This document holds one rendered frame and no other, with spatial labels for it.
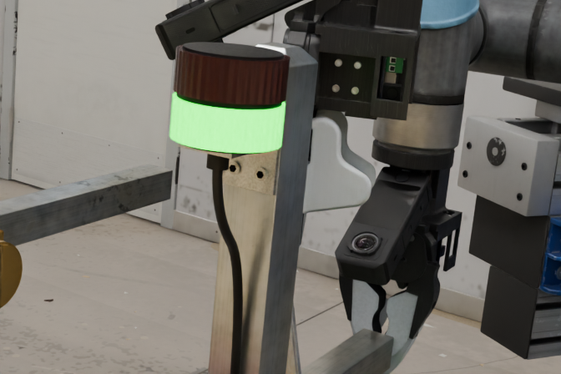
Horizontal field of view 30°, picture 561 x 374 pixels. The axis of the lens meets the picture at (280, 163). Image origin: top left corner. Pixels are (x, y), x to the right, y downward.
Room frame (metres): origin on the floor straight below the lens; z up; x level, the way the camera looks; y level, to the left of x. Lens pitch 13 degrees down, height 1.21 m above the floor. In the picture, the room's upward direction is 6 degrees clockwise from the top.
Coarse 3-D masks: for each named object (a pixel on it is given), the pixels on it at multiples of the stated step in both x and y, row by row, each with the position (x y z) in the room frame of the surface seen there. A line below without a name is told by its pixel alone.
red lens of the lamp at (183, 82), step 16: (176, 48) 0.54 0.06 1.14; (176, 64) 0.54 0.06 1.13; (192, 64) 0.52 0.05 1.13; (208, 64) 0.52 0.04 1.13; (224, 64) 0.52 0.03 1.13; (240, 64) 0.52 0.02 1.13; (256, 64) 0.52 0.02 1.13; (272, 64) 0.53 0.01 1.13; (288, 64) 0.54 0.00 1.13; (176, 80) 0.54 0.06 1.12; (192, 80) 0.52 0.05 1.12; (208, 80) 0.52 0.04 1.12; (224, 80) 0.52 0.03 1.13; (240, 80) 0.52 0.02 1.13; (256, 80) 0.52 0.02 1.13; (272, 80) 0.53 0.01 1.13; (192, 96) 0.52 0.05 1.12; (208, 96) 0.52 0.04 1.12; (224, 96) 0.52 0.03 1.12; (240, 96) 0.52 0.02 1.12; (256, 96) 0.52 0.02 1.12; (272, 96) 0.53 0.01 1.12
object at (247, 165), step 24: (192, 48) 0.53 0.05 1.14; (216, 48) 0.54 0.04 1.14; (240, 48) 0.55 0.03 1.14; (264, 48) 0.56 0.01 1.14; (216, 168) 0.54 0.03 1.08; (240, 168) 0.57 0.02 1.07; (264, 168) 0.57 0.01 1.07; (216, 192) 0.54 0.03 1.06; (264, 192) 0.57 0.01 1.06; (216, 216) 0.55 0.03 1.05; (240, 264) 0.56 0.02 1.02; (240, 288) 0.56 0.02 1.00; (240, 312) 0.56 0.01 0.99; (240, 336) 0.57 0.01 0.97
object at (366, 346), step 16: (352, 336) 0.85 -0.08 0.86; (368, 336) 0.86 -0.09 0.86; (384, 336) 0.86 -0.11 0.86; (336, 352) 0.82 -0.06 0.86; (352, 352) 0.82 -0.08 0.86; (368, 352) 0.82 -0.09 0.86; (384, 352) 0.85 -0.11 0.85; (304, 368) 0.78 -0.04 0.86; (320, 368) 0.78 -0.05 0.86; (336, 368) 0.78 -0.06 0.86; (352, 368) 0.79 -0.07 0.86; (368, 368) 0.82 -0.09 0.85; (384, 368) 0.85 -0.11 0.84
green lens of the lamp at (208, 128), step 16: (176, 96) 0.54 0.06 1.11; (176, 112) 0.53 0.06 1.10; (192, 112) 0.52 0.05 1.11; (208, 112) 0.52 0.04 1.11; (224, 112) 0.52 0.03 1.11; (240, 112) 0.52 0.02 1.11; (256, 112) 0.52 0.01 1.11; (272, 112) 0.53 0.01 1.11; (176, 128) 0.53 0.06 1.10; (192, 128) 0.52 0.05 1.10; (208, 128) 0.52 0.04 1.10; (224, 128) 0.52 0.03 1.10; (240, 128) 0.52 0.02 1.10; (256, 128) 0.52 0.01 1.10; (272, 128) 0.53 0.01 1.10; (192, 144) 0.52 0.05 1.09; (208, 144) 0.52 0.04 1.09; (224, 144) 0.52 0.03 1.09; (240, 144) 0.52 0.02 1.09; (256, 144) 0.52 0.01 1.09; (272, 144) 0.53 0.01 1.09
